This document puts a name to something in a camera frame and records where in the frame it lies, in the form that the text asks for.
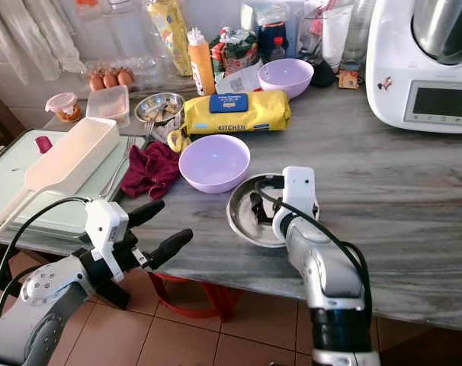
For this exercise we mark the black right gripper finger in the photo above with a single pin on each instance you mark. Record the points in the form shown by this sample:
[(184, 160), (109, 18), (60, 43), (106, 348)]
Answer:
[(260, 208)]

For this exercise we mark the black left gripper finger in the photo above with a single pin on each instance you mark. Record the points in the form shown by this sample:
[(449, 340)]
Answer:
[(170, 248), (145, 213)]

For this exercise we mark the round steel plate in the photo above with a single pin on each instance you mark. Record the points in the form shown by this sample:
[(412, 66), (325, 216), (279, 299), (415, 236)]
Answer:
[(241, 225)]

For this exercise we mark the purple plastic bowl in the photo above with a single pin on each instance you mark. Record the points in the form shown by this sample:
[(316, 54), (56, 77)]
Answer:
[(286, 76), (214, 164)]

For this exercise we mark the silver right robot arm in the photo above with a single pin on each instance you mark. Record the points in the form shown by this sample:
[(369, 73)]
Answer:
[(319, 267)]

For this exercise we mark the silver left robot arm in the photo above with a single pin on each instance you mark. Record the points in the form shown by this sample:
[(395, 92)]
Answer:
[(33, 328)]

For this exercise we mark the dark red cloth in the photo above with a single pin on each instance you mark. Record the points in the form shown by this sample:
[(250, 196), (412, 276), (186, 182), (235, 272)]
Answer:
[(147, 171)]

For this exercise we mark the steel fork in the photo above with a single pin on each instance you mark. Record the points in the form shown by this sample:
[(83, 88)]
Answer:
[(120, 171)]

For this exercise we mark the yellow kitchen wipes pack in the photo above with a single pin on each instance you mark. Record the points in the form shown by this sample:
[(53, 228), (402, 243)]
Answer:
[(261, 114)]

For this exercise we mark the red plastic stool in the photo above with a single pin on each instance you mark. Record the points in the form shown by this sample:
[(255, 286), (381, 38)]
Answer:
[(222, 301)]

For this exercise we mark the small yellow plastic item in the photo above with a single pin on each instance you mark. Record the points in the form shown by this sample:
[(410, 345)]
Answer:
[(176, 142)]

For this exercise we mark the white plastic scoop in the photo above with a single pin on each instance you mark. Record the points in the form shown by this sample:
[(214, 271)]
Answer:
[(75, 156)]

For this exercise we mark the small steel bowl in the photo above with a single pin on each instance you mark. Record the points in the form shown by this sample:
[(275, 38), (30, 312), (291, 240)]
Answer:
[(158, 109)]

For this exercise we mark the white paper packet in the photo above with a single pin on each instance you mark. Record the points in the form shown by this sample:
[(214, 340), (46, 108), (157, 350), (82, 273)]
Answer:
[(237, 78)]

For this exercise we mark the clear plastic food box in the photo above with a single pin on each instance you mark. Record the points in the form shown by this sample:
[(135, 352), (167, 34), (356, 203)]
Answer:
[(109, 104)]

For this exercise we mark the black round object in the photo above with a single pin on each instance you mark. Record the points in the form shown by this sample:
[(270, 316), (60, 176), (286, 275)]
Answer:
[(322, 73)]

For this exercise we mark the small pink item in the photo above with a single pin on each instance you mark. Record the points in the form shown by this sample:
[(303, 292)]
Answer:
[(43, 144)]

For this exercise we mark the small wooden house figure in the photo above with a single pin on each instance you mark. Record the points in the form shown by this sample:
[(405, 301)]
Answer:
[(348, 78)]

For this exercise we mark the small pink lidded cup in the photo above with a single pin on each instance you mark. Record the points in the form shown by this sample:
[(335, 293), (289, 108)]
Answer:
[(63, 109)]

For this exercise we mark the orange squeeze bottle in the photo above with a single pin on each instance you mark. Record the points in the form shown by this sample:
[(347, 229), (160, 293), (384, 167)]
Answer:
[(201, 69)]

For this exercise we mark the green and red packet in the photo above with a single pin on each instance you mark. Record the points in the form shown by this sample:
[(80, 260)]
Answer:
[(240, 49)]

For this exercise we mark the brown egg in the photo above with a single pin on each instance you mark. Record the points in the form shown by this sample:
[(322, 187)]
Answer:
[(96, 81), (110, 79), (126, 77)]

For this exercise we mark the pale green cutting board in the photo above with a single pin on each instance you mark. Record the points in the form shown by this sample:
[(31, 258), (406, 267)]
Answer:
[(6, 179)]

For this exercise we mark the dark blue jar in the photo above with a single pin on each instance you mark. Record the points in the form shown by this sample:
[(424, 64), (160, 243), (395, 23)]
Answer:
[(271, 34)]

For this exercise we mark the clear plastic jug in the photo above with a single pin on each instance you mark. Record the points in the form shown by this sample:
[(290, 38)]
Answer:
[(336, 38)]

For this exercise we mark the white kitchen appliance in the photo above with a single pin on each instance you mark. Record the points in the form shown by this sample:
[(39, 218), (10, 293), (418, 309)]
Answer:
[(391, 46)]

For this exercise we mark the yellow food bag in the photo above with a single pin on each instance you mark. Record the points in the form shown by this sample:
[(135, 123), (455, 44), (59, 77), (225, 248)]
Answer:
[(170, 30)]

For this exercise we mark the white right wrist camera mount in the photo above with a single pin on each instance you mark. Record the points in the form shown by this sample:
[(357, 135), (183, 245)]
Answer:
[(299, 191)]

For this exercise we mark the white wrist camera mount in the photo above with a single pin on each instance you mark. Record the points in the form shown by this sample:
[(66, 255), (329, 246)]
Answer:
[(299, 191), (105, 225)]

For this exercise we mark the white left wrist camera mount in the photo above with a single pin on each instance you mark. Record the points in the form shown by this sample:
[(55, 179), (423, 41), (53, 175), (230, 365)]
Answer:
[(105, 225)]

